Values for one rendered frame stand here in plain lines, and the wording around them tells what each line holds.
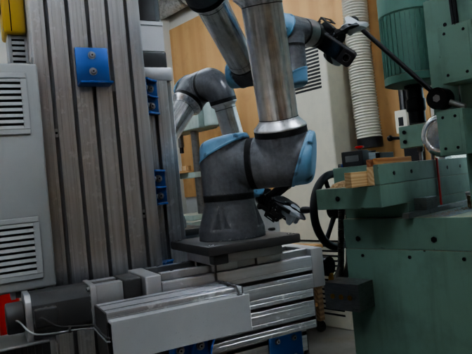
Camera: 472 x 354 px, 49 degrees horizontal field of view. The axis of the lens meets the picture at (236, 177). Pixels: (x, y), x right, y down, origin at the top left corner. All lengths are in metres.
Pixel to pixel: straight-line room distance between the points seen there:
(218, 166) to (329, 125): 2.10
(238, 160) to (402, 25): 0.79
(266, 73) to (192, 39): 3.62
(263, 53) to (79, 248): 0.58
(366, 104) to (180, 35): 2.19
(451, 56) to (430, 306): 0.67
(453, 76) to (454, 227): 0.39
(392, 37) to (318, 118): 1.59
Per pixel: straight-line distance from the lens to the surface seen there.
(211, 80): 1.82
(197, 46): 4.62
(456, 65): 1.50
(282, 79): 1.09
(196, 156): 3.88
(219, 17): 1.23
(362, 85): 3.21
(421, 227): 1.51
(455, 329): 1.54
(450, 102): 1.54
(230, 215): 1.12
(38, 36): 1.26
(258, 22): 1.09
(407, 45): 1.69
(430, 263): 1.52
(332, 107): 3.20
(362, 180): 1.41
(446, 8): 1.67
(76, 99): 1.25
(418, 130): 1.70
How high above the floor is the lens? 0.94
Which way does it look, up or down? 1 degrees up
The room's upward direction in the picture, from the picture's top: 5 degrees counter-clockwise
